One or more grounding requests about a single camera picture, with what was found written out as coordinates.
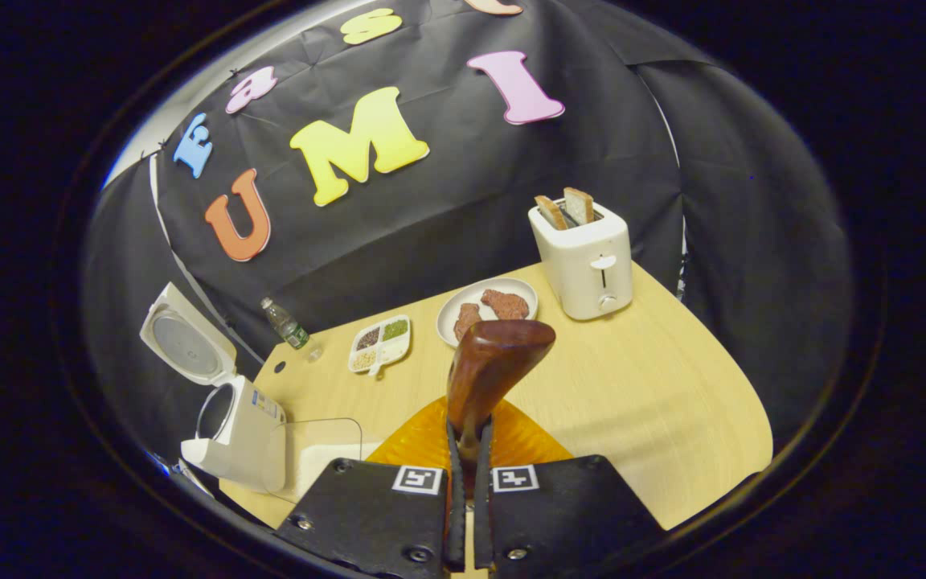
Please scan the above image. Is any white rice cooker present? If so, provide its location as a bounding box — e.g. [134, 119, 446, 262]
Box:
[139, 281, 289, 493]

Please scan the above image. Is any white round plate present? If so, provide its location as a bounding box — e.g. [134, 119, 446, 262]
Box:
[436, 277, 539, 348]

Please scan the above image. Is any brown meat piece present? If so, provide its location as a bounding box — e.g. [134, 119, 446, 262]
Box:
[453, 302, 482, 343]
[481, 289, 531, 321]

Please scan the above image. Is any brown wooden spoon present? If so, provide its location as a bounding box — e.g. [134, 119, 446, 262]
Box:
[445, 319, 558, 471]

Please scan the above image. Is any toast slice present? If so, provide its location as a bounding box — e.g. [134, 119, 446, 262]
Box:
[563, 187, 596, 226]
[534, 195, 569, 232]

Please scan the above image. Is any black backdrop cloth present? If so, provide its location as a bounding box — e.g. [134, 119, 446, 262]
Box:
[81, 0, 854, 483]

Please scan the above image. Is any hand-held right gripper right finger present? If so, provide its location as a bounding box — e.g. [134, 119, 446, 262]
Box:
[473, 398, 669, 579]

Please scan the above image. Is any clear plastic water bottle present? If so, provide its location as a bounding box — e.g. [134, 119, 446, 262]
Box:
[260, 297, 323, 361]

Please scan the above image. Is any white divided grain dish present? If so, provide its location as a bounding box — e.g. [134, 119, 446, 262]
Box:
[347, 314, 413, 377]

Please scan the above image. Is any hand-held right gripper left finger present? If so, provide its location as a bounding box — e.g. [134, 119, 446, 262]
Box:
[274, 398, 468, 579]

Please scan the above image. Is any white toaster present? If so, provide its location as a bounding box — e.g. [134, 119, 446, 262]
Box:
[527, 197, 634, 322]

